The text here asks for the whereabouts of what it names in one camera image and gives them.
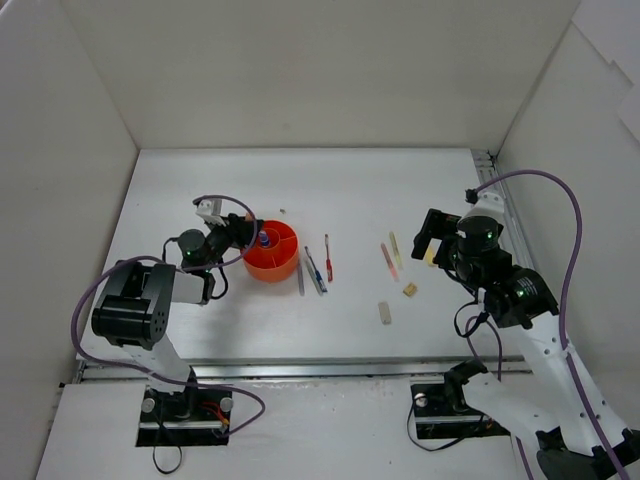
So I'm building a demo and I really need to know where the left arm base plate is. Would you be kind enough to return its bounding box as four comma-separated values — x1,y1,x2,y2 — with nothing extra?
136,387,234,447

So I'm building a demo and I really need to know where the red gel pen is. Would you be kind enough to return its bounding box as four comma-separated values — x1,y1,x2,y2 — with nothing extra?
324,234,334,283

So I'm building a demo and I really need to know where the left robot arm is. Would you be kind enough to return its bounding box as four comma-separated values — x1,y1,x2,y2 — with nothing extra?
91,213,264,420

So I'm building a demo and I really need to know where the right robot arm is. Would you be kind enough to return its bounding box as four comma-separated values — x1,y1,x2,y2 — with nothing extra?
411,209,639,479

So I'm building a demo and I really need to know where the blue gel pen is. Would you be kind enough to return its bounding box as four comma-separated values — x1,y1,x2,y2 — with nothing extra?
304,245,328,294

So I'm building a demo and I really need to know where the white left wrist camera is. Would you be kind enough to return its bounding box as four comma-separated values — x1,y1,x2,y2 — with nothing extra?
194,198,225,225

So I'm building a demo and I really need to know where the yellow eraser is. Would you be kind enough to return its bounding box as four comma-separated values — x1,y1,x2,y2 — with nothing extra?
403,283,417,298

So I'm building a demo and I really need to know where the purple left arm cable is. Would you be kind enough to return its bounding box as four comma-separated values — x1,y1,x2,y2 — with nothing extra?
71,194,266,440

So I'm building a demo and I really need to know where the yellow highlighter marker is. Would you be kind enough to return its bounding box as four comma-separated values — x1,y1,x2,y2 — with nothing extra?
424,240,439,267

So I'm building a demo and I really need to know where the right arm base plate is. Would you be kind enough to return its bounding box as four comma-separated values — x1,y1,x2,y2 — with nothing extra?
407,359,510,451

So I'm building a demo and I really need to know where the white eraser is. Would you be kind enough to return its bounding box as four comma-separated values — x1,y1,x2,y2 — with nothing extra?
378,301,392,325

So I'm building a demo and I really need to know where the orange round divided organizer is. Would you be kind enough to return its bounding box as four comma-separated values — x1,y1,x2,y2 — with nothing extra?
243,220,299,284

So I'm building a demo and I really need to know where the slim orange highlighter pen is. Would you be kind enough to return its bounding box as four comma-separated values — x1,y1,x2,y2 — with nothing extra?
380,242,399,282

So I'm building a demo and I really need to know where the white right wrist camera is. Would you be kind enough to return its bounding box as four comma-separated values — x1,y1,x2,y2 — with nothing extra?
464,189,505,225

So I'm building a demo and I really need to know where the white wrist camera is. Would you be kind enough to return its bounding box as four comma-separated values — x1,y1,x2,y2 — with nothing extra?
464,189,505,225
194,198,225,225

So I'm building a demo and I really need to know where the clear glue bottle blue cap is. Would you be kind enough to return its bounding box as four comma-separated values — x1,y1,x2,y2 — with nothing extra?
258,230,271,248

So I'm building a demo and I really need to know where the green slim pen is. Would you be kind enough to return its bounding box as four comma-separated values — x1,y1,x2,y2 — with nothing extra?
305,258,324,296

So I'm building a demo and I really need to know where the slim yellow highlighter pen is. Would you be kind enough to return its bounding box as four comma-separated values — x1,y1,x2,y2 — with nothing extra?
389,231,403,270

